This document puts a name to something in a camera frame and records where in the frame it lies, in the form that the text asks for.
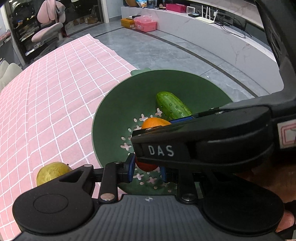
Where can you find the magenta box on shelf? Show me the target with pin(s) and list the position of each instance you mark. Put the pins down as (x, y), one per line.
(179, 8)

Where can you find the yellow storage box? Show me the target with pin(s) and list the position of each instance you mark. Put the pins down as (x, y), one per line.
(127, 23)

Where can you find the white wifi router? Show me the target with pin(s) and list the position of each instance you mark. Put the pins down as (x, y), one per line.
(207, 15)

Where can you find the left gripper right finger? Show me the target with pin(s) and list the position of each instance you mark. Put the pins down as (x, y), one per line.
(185, 180)

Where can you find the yellow-green pear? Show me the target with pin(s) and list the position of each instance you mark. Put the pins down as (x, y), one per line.
(51, 171)

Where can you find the green colander bowl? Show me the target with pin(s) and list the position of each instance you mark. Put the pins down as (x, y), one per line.
(133, 101)

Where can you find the pink office chair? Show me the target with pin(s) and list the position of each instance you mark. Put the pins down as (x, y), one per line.
(52, 15)

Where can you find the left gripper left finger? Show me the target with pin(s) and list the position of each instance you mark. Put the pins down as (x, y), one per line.
(111, 175)

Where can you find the red cherry tomato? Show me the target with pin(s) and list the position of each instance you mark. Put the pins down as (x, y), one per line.
(145, 167)

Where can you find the pink checkered tablecloth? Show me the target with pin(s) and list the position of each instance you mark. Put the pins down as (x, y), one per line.
(47, 113)

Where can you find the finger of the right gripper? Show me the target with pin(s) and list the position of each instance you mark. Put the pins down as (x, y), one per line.
(181, 120)

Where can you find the beige sofa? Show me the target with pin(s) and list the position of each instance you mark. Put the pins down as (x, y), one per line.
(8, 72)

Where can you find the pink storage box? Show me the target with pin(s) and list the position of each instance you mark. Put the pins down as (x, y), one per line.
(145, 23)

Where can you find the large orange mandarin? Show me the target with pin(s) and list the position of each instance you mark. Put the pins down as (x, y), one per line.
(154, 122)

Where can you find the green cucumber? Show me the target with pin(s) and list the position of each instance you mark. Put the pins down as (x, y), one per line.
(172, 107)

